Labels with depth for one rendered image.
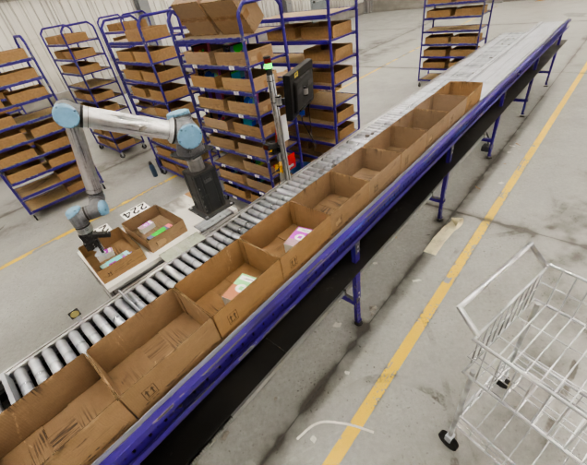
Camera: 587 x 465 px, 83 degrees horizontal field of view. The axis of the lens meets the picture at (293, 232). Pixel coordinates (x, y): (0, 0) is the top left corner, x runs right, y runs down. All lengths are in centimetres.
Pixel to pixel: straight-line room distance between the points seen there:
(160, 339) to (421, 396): 152
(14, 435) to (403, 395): 184
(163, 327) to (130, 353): 16
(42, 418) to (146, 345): 40
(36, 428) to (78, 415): 15
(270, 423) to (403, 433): 75
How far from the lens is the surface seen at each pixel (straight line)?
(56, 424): 165
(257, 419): 229
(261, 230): 180
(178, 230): 240
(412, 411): 226
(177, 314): 167
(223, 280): 174
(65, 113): 208
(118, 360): 164
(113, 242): 265
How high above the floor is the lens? 205
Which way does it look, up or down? 37 degrees down
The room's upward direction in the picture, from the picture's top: 10 degrees counter-clockwise
